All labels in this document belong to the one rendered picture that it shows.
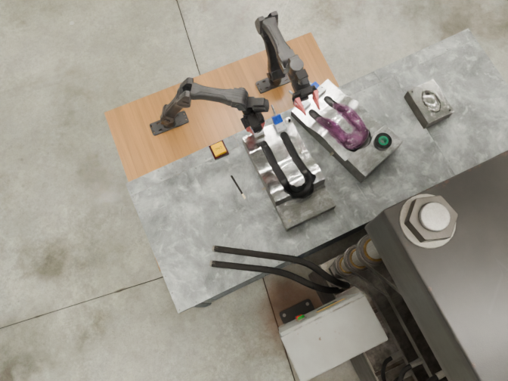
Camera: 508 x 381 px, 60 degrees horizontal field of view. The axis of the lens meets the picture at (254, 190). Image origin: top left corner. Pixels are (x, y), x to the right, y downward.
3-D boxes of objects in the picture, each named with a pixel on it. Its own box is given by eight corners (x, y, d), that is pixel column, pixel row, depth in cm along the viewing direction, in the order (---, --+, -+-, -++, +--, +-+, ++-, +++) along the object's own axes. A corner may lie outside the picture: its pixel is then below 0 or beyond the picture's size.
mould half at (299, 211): (243, 144, 225) (241, 134, 212) (288, 123, 227) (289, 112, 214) (286, 231, 213) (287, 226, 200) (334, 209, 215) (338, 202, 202)
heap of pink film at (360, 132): (312, 122, 221) (314, 115, 213) (337, 99, 223) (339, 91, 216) (349, 157, 215) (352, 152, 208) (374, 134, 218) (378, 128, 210)
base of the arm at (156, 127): (187, 116, 222) (181, 103, 224) (149, 130, 221) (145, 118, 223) (189, 122, 230) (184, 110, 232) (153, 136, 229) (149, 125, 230)
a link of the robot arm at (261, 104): (270, 99, 198) (261, 85, 187) (267, 116, 196) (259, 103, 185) (246, 100, 202) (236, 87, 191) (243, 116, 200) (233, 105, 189)
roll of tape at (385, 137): (370, 143, 211) (371, 140, 208) (380, 131, 213) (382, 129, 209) (382, 154, 210) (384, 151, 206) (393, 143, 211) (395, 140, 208)
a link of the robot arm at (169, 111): (173, 112, 223) (195, 88, 195) (171, 124, 222) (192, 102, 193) (161, 108, 221) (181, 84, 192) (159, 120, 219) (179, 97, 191)
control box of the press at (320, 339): (272, 315, 280) (274, 324, 138) (315, 294, 282) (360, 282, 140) (288, 348, 275) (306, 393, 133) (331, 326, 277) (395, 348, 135)
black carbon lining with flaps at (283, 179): (258, 144, 218) (257, 137, 208) (287, 131, 219) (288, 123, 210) (289, 205, 209) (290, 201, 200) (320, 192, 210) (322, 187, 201)
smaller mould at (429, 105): (403, 97, 229) (407, 90, 222) (429, 85, 230) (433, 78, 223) (423, 128, 224) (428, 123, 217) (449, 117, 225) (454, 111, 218)
